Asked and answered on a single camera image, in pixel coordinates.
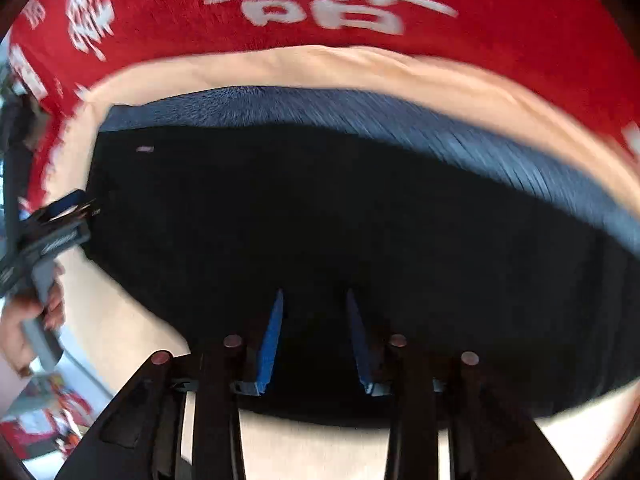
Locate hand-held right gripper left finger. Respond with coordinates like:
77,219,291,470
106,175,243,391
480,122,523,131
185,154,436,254
55,289,286,480

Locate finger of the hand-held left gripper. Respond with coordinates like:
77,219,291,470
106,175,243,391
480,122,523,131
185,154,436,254
35,199,101,233
40,189,87,218

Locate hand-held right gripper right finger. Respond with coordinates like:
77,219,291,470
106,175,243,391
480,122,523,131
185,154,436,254
346,289,591,480

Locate black pants with blue waistband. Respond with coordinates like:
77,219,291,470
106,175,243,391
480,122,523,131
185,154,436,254
82,85,636,431

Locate person's left hand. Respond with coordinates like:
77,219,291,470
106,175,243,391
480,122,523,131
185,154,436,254
0,265,67,378

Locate red printed blanket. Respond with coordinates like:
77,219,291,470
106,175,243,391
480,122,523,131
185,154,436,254
7,0,640,211

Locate cream cloth mat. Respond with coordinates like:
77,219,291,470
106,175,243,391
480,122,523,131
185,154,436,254
30,45,640,480

